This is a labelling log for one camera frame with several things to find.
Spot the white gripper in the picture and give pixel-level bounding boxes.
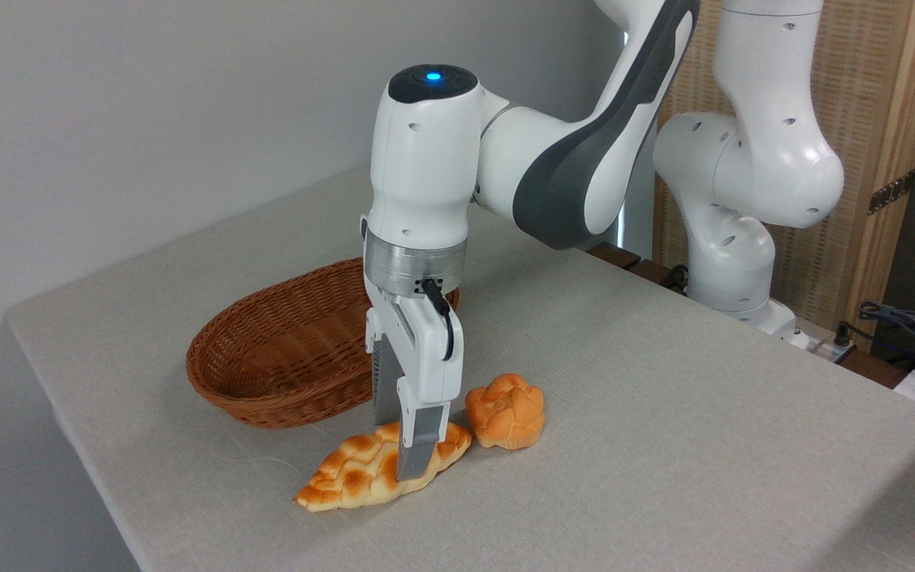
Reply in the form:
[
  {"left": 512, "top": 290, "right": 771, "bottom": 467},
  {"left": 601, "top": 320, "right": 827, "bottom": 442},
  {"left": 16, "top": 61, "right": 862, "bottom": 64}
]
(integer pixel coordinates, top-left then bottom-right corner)
[{"left": 364, "top": 278, "right": 465, "bottom": 483}]

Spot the long braided bread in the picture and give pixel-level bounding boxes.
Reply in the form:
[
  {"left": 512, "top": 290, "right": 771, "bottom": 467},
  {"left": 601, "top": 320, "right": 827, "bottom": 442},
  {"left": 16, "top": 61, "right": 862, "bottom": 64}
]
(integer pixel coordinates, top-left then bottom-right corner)
[{"left": 293, "top": 421, "right": 473, "bottom": 513}]

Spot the round orange bread roll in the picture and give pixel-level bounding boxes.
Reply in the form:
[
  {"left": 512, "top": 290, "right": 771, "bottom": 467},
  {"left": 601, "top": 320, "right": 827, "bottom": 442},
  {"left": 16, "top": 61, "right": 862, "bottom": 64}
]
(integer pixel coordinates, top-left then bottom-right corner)
[{"left": 465, "top": 373, "right": 546, "bottom": 451}]

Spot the brown wicker basket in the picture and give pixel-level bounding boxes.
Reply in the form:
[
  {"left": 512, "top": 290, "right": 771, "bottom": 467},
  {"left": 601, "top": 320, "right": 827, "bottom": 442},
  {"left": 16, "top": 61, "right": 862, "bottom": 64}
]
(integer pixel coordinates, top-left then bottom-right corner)
[{"left": 186, "top": 257, "right": 461, "bottom": 430}]

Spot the grey tablecloth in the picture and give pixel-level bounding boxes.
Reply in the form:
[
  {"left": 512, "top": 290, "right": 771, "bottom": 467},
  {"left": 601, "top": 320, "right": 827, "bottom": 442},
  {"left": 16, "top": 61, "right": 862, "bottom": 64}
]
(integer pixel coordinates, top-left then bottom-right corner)
[{"left": 6, "top": 167, "right": 915, "bottom": 572}]

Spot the dark metal screen hinge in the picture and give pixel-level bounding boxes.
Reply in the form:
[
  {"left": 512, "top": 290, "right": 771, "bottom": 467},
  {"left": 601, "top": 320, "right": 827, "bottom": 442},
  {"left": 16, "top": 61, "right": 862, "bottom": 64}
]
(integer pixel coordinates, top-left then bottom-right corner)
[{"left": 868, "top": 169, "right": 915, "bottom": 216}]

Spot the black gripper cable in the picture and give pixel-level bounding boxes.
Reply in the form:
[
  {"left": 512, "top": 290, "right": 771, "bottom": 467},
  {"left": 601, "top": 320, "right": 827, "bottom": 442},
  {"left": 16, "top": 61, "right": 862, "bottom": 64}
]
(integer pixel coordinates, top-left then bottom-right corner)
[{"left": 420, "top": 277, "right": 455, "bottom": 362}]

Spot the black cable bundle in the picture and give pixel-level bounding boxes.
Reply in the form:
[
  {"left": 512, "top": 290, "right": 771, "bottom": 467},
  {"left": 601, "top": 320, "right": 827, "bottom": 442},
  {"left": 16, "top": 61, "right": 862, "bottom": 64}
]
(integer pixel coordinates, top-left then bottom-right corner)
[{"left": 835, "top": 300, "right": 915, "bottom": 374}]

